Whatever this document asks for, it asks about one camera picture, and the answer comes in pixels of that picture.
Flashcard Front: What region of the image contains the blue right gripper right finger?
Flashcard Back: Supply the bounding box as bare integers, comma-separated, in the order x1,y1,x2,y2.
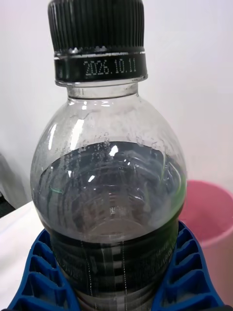
152,220,225,311

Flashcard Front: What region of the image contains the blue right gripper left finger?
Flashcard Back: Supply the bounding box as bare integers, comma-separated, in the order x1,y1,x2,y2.
4,228,81,311

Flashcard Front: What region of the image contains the clear plastic bottle black cap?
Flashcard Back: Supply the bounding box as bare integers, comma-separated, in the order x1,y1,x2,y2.
30,0,188,311

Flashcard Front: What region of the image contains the pink plastic waste bin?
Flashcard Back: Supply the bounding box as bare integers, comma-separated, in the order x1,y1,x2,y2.
178,179,233,249

